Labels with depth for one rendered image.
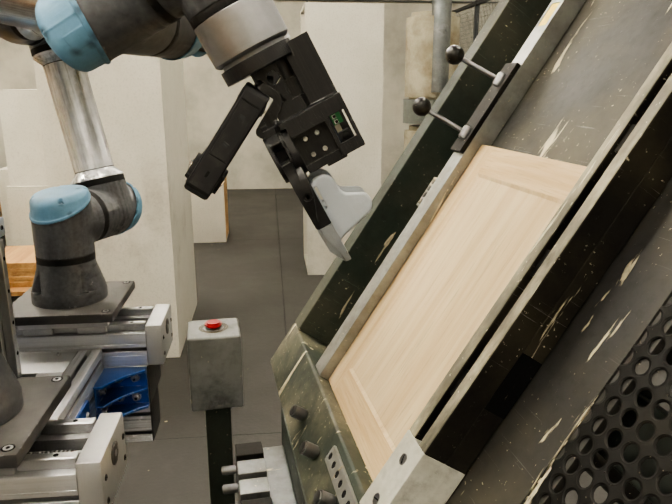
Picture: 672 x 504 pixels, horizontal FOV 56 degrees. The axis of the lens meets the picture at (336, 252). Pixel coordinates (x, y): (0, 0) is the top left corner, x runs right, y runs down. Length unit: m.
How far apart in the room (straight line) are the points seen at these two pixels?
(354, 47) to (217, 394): 3.70
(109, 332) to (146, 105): 2.11
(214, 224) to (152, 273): 2.70
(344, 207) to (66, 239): 0.86
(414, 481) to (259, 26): 0.58
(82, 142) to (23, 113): 3.91
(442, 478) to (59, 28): 0.67
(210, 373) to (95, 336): 0.27
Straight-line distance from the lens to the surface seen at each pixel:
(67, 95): 1.50
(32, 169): 5.41
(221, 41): 0.57
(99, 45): 0.62
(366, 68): 4.89
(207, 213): 6.15
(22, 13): 0.80
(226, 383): 1.50
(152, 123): 3.38
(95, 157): 1.48
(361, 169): 4.92
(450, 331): 1.02
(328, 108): 0.57
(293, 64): 0.59
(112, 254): 3.54
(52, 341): 1.43
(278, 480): 1.29
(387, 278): 1.27
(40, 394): 1.04
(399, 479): 0.86
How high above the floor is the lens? 1.48
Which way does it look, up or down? 15 degrees down
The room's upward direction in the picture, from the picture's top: straight up
